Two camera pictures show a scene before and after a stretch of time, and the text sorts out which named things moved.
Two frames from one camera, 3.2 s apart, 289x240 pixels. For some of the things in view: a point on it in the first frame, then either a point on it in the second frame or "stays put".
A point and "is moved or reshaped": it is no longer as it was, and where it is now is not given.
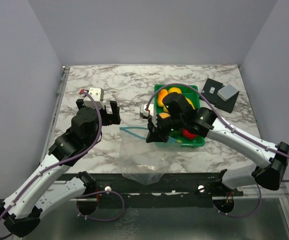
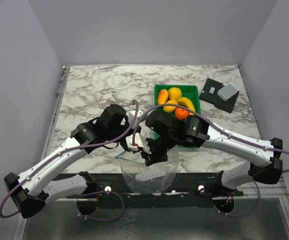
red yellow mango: (161, 94) stays put
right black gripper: (159, 136) to (153, 157)
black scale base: (209, 94) stays put
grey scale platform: (227, 92) stays put
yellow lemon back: (174, 89) stays put
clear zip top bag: (145, 162) is moved or reshaped
